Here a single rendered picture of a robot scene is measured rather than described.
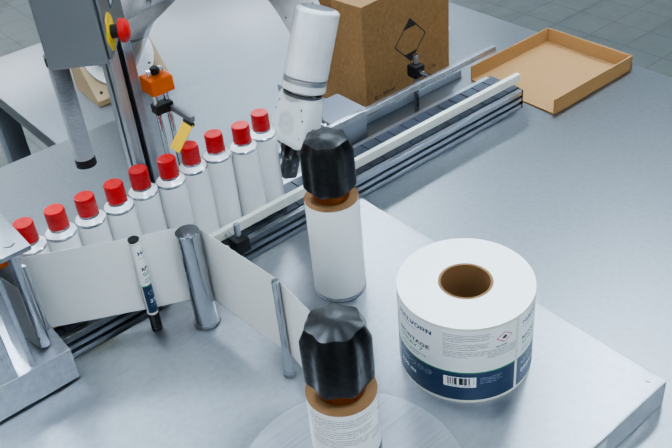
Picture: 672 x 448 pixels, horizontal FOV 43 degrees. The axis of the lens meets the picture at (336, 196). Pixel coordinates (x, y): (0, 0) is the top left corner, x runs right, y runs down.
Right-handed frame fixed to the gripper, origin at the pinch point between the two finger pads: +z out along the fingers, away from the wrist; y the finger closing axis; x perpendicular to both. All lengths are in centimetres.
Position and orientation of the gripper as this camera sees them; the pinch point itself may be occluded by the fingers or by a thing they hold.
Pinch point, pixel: (289, 167)
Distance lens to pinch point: 167.7
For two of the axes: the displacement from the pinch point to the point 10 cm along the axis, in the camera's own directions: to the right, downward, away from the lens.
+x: 7.5, -1.1, 6.6
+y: 6.4, 3.9, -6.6
